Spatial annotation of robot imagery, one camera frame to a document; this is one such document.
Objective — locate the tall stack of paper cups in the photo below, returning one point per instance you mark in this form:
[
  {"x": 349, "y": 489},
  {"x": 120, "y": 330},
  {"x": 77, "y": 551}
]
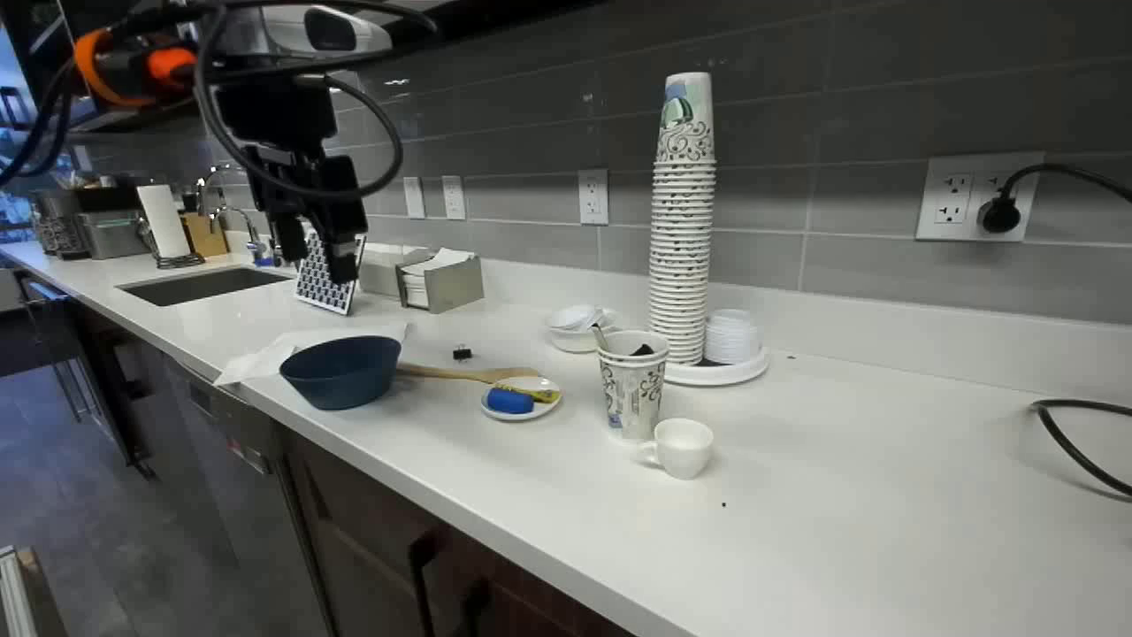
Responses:
[{"x": 684, "y": 212}]

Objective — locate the small black object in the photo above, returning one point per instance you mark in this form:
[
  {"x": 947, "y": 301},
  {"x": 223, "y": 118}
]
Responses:
[{"x": 461, "y": 353}]

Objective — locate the blue sponge piece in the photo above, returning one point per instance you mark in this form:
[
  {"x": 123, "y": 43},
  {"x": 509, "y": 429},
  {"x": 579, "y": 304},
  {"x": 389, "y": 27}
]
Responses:
[{"x": 509, "y": 402}]

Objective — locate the wooden block holder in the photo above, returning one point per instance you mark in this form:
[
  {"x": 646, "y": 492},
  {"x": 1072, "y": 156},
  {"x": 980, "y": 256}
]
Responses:
[{"x": 202, "y": 232}]

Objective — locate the grey napkin holder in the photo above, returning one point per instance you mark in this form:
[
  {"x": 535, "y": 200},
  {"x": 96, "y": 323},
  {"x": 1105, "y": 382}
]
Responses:
[{"x": 442, "y": 285}]

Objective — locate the white double power outlet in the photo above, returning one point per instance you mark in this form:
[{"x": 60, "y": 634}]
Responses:
[{"x": 976, "y": 200}]

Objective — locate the white wall switch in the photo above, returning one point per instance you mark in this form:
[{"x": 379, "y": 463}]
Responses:
[
  {"x": 410, "y": 196},
  {"x": 452, "y": 196}
]

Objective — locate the stainless dishwasher front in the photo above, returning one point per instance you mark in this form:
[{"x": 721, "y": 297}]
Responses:
[{"x": 234, "y": 483}]

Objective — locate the small soap bottle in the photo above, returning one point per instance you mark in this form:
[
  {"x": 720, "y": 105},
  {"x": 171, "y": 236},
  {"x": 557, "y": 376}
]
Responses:
[{"x": 264, "y": 244}]

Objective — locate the patterned paper cup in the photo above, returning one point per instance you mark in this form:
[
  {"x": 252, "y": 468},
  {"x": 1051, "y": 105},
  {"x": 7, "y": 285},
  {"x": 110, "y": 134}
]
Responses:
[{"x": 629, "y": 391}]

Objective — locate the white saucer with cup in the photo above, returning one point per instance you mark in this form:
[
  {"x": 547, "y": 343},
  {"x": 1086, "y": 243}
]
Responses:
[{"x": 575, "y": 328}]

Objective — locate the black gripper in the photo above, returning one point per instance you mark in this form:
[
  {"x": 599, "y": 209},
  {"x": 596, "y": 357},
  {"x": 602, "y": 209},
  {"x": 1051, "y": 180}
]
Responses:
[{"x": 289, "y": 145}]

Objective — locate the white tissue box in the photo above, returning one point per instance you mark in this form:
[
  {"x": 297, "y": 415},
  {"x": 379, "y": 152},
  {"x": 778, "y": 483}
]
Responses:
[{"x": 382, "y": 269}]

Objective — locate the small white saucer plate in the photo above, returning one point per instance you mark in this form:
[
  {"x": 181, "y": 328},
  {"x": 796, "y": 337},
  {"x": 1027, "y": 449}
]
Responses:
[{"x": 523, "y": 412}]

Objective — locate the white wall outlet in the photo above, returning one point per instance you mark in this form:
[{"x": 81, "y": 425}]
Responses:
[{"x": 593, "y": 196}]

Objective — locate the small white espresso cup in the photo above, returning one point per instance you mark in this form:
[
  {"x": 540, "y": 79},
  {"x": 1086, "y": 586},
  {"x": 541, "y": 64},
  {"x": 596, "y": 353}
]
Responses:
[{"x": 684, "y": 446}]

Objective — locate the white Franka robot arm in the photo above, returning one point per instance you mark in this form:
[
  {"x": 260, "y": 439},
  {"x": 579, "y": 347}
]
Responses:
[{"x": 312, "y": 29}]

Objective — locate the wooden spoon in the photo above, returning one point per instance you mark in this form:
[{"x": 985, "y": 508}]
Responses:
[{"x": 452, "y": 376}]

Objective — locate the white card stand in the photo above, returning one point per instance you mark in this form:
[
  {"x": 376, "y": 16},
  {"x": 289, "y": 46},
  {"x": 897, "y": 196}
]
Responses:
[{"x": 162, "y": 222}]

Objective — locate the countertop sink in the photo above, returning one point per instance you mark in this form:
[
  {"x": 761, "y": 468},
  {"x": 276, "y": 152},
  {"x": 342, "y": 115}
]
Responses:
[{"x": 202, "y": 285}]

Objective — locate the white paper napkin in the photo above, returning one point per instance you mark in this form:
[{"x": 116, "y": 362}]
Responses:
[{"x": 252, "y": 357}]

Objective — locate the white round plate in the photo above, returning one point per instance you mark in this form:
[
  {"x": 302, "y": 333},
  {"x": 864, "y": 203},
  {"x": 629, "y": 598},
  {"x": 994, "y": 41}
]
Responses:
[{"x": 728, "y": 371}]

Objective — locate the blue bowl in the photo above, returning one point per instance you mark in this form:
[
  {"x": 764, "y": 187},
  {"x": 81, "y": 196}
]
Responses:
[{"x": 342, "y": 371}]

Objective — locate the grey countertop appliance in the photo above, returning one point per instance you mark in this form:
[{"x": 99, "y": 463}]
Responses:
[{"x": 88, "y": 225}]

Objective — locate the blue white patterned box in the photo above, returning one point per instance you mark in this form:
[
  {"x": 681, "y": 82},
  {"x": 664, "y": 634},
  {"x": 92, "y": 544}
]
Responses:
[{"x": 320, "y": 285}]

